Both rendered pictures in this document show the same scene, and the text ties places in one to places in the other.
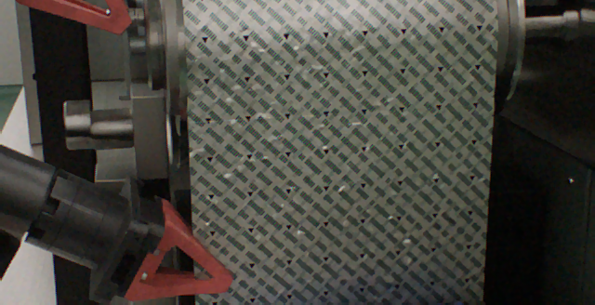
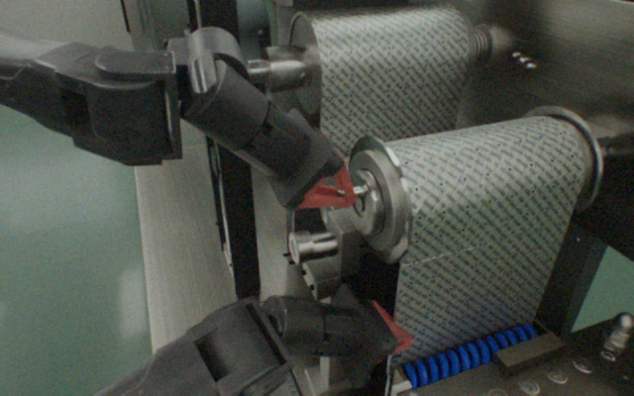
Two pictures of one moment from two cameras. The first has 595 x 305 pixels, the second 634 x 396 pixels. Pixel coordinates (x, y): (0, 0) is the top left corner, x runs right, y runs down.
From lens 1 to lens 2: 38 cm
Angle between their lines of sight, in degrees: 18
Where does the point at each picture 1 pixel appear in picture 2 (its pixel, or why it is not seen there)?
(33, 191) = (317, 332)
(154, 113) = (355, 240)
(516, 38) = (593, 187)
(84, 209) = (345, 334)
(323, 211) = (468, 295)
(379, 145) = (504, 255)
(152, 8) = (374, 191)
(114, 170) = (321, 267)
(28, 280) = (208, 273)
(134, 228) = (384, 348)
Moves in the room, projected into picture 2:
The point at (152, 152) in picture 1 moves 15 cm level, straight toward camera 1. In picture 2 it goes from (351, 261) to (412, 355)
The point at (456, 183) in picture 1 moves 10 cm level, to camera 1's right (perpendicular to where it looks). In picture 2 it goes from (538, 265) to (607, 256)
